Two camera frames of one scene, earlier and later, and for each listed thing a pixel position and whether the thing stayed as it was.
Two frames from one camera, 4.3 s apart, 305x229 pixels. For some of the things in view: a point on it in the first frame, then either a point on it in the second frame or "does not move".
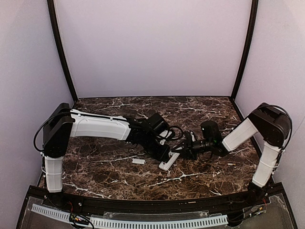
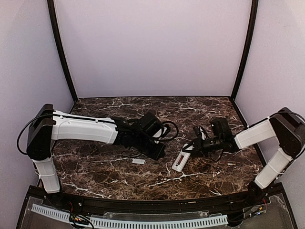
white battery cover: [138, 161] does not move
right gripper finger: [183, 154] -> [191, 151]
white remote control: [166, 166] -> [180, 161]
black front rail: [259, 195] does not move
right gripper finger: [180, 145] -> [187, 145]
